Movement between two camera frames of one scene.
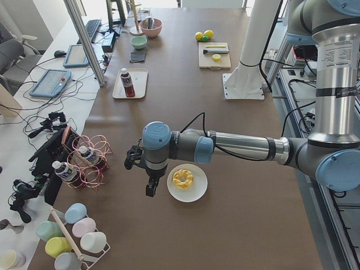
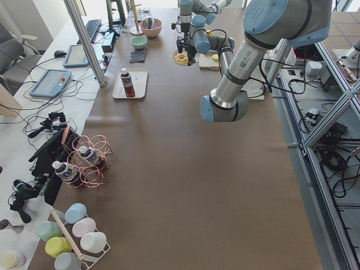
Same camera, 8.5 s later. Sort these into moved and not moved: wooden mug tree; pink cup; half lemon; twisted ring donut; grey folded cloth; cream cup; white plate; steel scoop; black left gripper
Moved: black left gripper; white plate; twisted ring donut
Not moved: pink cup; cream cup; steel scoop; grey folded cloth; half lemon; wooden mug tree
